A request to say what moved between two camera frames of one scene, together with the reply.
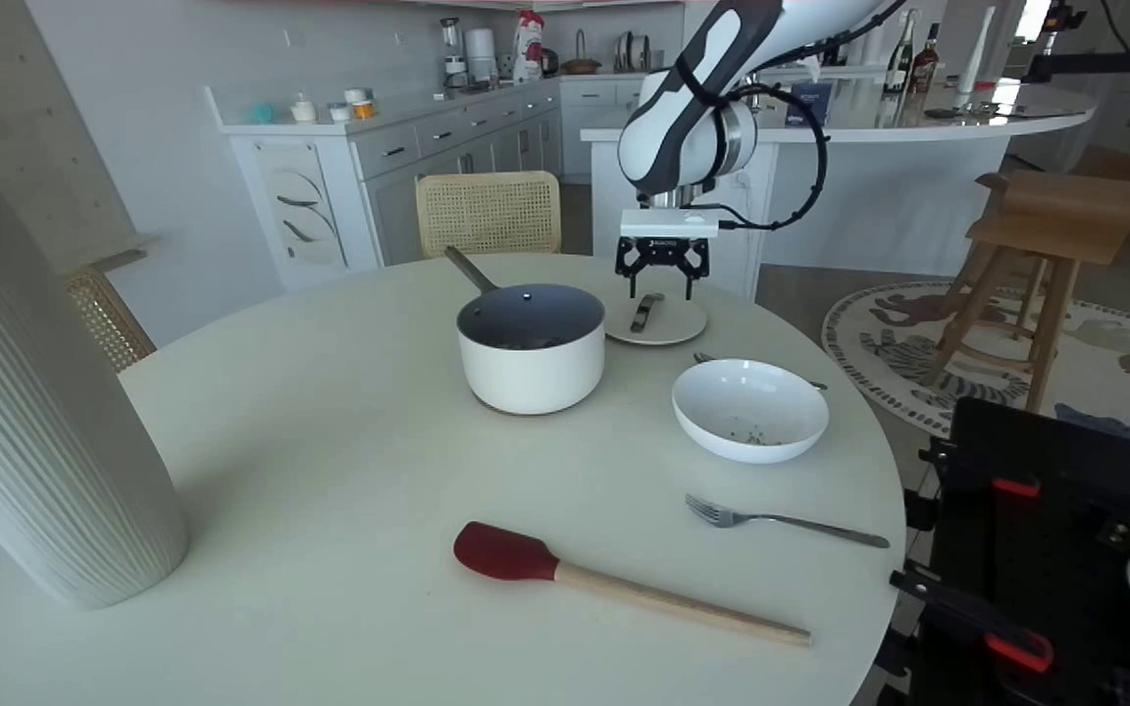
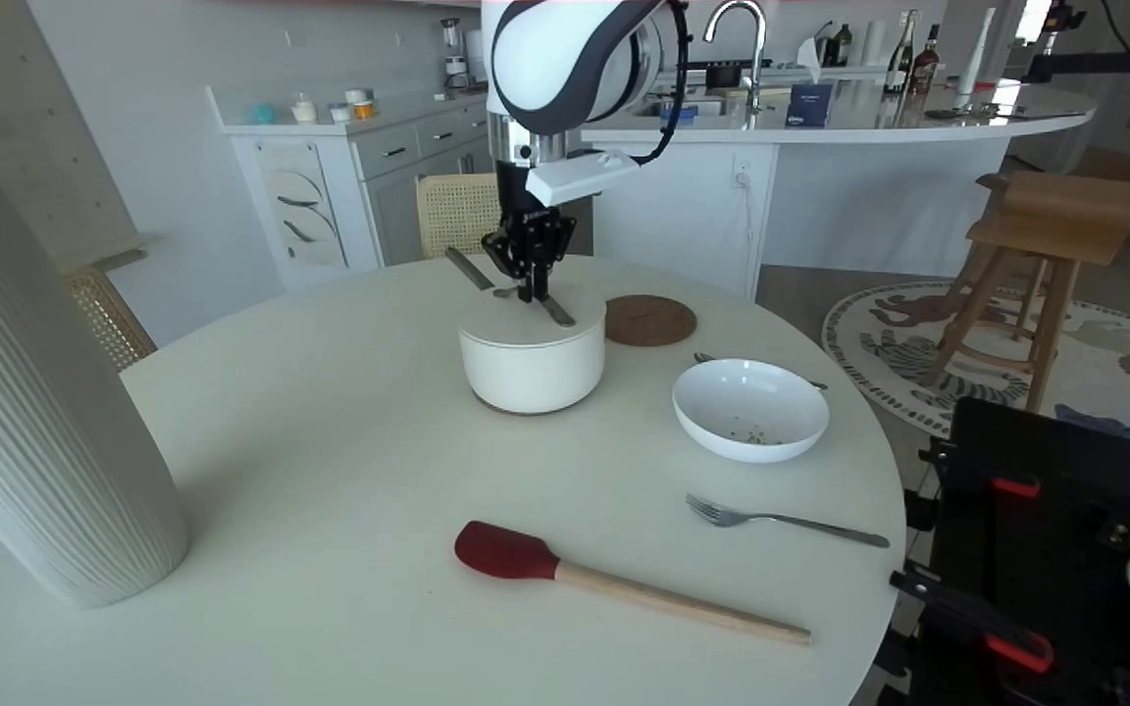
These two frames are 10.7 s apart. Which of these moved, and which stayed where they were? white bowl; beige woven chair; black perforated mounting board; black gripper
Moved: black gripper
Stayed: beige woven chair; white bowl; black perforated mounting board
